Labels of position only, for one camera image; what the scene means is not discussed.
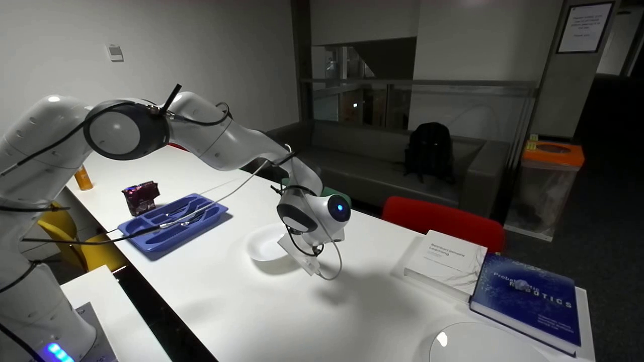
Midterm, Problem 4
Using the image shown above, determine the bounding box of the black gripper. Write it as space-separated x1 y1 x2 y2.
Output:
293 230 328 259

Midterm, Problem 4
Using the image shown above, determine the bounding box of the white square plate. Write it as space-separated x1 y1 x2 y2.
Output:
244 223 320 278

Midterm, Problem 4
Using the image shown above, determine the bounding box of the grey sofa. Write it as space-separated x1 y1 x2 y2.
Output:
265 118 511 217

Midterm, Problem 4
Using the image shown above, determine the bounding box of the red chair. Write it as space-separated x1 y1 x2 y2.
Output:
380 195 509 255

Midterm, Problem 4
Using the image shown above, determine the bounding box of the blue cutlery tray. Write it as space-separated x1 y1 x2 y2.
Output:
119 192 234 262

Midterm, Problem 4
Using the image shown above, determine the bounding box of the black backpack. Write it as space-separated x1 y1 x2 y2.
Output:
403 121 457 186

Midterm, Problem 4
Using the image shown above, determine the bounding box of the dark red small box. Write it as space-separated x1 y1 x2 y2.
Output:
121 180 163 217

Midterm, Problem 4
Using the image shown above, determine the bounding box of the white round bowl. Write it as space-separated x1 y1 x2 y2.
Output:
419 320 560 362

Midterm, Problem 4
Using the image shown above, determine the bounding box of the blue book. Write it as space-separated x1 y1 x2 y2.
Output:
469 252 583 359

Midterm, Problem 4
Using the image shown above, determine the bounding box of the orange bottle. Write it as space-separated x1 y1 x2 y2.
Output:
70 167 94 194

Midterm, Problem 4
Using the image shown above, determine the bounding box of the bin with orange lid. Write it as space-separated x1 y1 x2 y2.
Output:
503 136 588 243

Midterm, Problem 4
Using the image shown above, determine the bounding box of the yellow chair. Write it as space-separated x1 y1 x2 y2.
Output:
37 199 128 273

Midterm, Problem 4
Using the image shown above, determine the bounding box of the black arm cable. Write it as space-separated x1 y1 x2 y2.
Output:
156 82 234 129

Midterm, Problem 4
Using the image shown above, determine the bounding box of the long thin cable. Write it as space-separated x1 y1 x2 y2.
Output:
22 156 297 246

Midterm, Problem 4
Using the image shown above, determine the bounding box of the framed wall poster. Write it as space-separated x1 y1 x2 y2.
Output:
552 0 616 56

